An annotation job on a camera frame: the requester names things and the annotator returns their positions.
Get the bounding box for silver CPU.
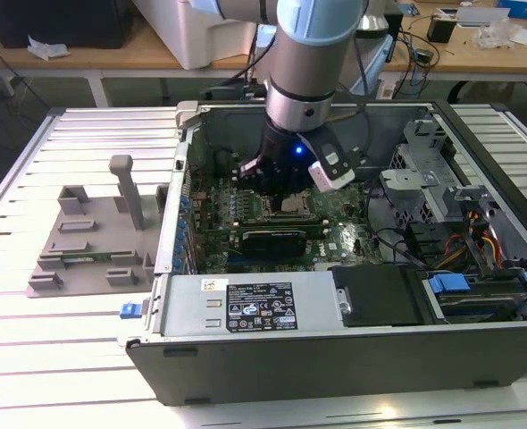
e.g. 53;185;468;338
280;194;313;215

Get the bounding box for black graphics card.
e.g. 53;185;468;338
239;230;305;260

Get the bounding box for green motherboard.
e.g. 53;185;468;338
186;171;381;275

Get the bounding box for metal drive cage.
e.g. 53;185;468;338
378;118;506;234

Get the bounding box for white box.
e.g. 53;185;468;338
132;0;259;71

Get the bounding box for black plastic shroud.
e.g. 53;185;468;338
329;264;426;328

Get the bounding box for black plastic connector block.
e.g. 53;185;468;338
405;220;448;270

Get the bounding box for silver power supply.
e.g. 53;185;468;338
162;272;344;337

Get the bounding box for black tower box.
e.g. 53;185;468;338
386;11;406;40

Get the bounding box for grey parts rack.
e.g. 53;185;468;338
25;154;170;299

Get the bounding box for hard disk in blue carrier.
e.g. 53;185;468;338
427;273;522;323

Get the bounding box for open black PC case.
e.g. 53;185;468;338
115;98;527;408

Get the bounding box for green RAM stick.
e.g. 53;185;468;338
63;253;113;264

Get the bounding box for wooden desk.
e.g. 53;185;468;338
0;0;527;85

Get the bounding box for flat grey box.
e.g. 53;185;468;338
455;5;511;29

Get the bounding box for clear plastic bags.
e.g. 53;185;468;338
474;19;523;49

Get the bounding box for crumpled white paper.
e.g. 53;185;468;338
26;34;71;62

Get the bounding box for large black box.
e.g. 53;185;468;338
0;0;134;50

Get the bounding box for blue cardboard box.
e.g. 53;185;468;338
497;0;527;21

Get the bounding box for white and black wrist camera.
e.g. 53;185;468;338
298;131;358;194

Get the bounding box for yellow and red wire bundle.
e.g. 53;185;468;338
441;209;502;270

